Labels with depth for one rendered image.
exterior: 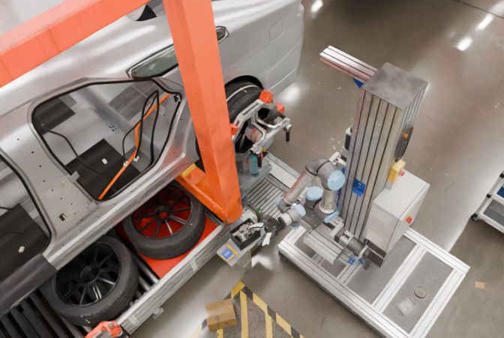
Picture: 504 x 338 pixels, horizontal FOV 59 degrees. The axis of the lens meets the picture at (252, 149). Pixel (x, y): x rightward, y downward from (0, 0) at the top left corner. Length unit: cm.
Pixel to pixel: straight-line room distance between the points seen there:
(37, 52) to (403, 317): 302
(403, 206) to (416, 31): 361
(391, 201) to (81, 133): 248
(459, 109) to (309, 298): 267
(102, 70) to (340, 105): 296
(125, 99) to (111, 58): 109
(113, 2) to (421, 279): 302
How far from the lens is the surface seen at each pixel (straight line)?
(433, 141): 493
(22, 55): 178
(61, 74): 280
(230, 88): 358
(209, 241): 370
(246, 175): 418
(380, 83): 241
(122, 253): 369
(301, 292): 391
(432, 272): 393
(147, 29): 302
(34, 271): 339
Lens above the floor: 367
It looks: 52 degrees down
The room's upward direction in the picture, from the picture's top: 6 degrees counter-clockwise
